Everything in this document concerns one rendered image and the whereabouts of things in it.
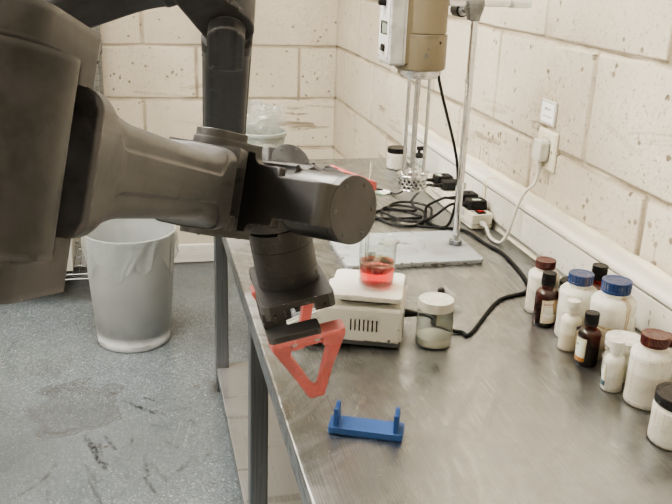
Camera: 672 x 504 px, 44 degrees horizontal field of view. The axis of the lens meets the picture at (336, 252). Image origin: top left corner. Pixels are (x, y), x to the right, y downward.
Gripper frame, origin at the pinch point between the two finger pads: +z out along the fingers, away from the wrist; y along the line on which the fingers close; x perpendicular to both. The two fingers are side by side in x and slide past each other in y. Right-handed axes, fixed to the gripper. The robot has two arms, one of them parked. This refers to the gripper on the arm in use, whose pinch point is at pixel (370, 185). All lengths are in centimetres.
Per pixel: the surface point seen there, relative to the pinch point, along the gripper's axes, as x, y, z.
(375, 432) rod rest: 24.7, -30.1, -14.1
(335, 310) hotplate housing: 19.4, -2.9, -6.8
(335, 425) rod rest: 24.6, -26.7, -18.3
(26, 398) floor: 101, 137, -43
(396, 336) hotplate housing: 23.0, -8.5, 1.6
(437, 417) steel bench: 25.5, -28.7, -3.4
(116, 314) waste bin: 86, 156, -10
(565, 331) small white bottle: 21.6, -19.3, 27.1
